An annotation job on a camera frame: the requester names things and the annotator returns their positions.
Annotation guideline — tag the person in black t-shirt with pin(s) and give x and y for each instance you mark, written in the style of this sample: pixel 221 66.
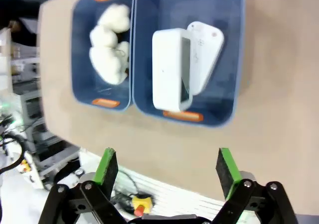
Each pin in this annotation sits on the person in black t-shirt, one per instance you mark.
pixel 22 12

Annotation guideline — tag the white control box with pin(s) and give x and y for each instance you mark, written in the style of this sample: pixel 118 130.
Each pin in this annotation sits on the white control box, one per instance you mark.
pixel 28 169

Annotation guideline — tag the white boxy digital clock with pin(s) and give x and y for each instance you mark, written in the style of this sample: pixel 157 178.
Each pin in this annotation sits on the white boxy digital clock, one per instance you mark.
pixel 167 69

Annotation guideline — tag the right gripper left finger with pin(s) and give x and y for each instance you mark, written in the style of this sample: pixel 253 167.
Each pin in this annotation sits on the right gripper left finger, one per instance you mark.
pixel 107 174

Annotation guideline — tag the white plush toy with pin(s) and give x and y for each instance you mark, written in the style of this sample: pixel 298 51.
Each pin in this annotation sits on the white plush toy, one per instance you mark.
pixel 109 64
pixel 102 37
pixel 115 17

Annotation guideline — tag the yellow emergency stop button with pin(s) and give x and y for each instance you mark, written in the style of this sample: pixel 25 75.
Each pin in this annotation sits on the yellow emergency stop button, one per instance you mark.
pixel 142 204

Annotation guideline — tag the grey metal equipment rack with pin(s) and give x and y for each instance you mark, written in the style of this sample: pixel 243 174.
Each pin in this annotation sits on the grey metal equipment rack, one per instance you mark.
pixel 37 114

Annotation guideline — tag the white rounded digital clock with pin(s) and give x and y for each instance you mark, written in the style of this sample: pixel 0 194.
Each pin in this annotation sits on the white rounded digital clock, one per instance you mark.
pixel 207 47

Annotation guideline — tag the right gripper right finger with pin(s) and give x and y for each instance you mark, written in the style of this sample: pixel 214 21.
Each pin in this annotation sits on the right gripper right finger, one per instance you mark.
pixel 228 174

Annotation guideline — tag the white slatted base plate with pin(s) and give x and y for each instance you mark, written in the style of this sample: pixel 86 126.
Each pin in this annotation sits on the white slatted base plate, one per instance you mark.
pixel 169 196

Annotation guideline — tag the person's right hand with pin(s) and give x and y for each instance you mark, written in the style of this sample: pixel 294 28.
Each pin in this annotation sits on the person's right hand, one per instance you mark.
pixel 15 26

